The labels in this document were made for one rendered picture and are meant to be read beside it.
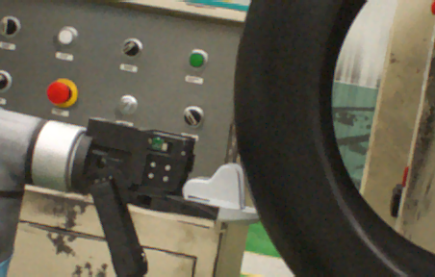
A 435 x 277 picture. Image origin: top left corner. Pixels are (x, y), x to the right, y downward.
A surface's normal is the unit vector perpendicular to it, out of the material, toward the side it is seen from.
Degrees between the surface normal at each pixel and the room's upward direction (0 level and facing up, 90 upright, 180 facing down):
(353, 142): 90
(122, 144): 90
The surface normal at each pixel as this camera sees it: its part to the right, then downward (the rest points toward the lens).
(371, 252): -0.29, 0.15
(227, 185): -0.11, 0.04
